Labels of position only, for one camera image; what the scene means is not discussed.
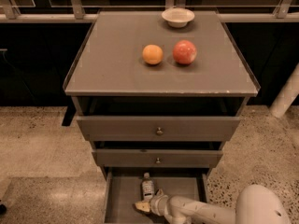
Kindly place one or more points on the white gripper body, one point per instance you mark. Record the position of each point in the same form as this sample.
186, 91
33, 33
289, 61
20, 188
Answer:
158, 202

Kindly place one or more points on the clear plastic bottle white cap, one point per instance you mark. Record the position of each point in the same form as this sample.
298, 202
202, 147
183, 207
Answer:
148, 189

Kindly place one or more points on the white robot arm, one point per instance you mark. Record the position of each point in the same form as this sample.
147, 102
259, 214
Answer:
255, 204

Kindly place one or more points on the grey bottom drawer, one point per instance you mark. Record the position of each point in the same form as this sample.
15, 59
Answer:
124, 190

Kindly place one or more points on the grey drawer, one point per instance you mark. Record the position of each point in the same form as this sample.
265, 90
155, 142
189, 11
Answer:
147, 157
131, 128
124, 190

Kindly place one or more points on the brass top drawer knob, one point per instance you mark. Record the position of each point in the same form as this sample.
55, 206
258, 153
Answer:
159, 131

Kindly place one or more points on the grey middle drawer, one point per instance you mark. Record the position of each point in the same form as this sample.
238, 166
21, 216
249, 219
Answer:
147, 157

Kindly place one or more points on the grey top drawer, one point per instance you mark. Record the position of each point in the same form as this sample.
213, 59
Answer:
131, 128

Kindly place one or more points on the grey drawer cabinet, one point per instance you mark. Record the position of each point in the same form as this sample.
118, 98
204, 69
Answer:
111, 78

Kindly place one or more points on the orange fruit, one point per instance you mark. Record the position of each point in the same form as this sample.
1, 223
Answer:
152, 54

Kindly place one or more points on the black object at floor edge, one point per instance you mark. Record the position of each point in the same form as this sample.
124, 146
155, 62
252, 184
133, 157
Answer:
3, 209

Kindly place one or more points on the red apple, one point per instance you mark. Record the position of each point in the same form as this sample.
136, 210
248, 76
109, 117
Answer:
184, 52

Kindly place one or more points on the white pillar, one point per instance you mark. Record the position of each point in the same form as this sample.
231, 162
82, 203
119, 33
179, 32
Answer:
287, 95

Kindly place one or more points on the white ceramic bowl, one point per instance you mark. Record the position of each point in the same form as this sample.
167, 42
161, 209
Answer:
178, 17

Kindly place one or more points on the metal window railing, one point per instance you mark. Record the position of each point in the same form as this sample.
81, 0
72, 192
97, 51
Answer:
47, 11

